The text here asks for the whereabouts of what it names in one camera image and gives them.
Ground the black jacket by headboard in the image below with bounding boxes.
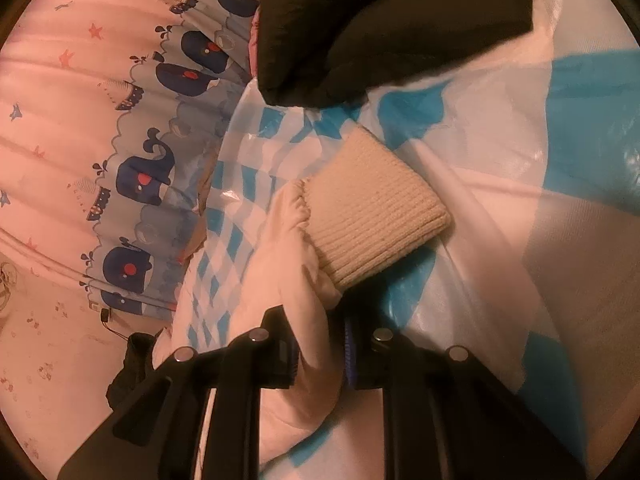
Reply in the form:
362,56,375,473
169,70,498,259
105,333,160,411

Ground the blue white checkered storage bag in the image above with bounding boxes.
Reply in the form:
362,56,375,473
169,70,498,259
169,0,640,480

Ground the white quilted jacket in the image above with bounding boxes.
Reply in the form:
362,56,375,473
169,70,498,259
150,123,454,480

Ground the whale print curtain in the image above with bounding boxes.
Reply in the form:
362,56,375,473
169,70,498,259
1,0,259,320

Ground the pink garment at bed corner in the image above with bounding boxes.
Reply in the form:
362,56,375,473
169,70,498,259
248,10,259,78

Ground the dark garment right side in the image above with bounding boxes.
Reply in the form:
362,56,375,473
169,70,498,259
257,0,533,108

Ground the brown knitted garment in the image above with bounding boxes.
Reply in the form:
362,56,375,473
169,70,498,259
182,151,218,263

